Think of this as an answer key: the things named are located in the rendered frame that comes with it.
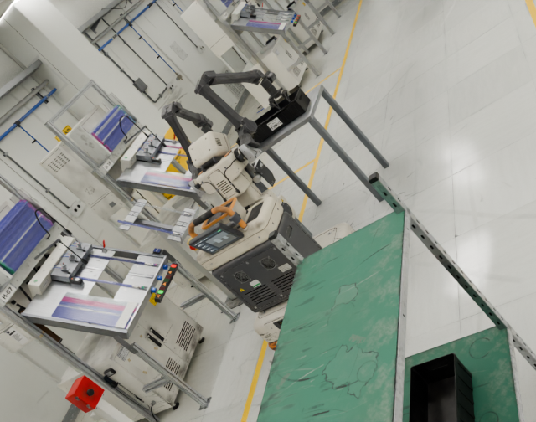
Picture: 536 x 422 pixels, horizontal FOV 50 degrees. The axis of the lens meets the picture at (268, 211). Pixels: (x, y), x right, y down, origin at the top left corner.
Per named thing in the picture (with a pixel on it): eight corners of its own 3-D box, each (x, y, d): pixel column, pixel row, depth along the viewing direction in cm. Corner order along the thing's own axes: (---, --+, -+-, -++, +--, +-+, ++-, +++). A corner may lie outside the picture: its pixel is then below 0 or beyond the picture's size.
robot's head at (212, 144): (216, 151, 323) (208, 128, 326) (193, 169, 334) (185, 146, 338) (234, 154, 334) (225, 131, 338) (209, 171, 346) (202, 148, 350)
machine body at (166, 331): (209, 331, 443) (150, 281, 422) (178, 411, 389) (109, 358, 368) (157, 357, 478) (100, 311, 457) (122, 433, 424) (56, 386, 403)
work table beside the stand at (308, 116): (383, 199, 397) (310, 115, 369) (307, 239, 436) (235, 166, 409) (389, 163, 430) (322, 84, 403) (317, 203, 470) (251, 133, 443)
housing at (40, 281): (79, 251, 416) (74, 237, 407) (43, 301, 378) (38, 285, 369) (69, 250, 417) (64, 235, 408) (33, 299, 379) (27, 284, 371)
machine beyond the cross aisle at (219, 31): (331, 48, 812) (239, -64, 747) (322, 73, 749) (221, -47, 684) (261, 100, 886) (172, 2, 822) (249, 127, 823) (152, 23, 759)
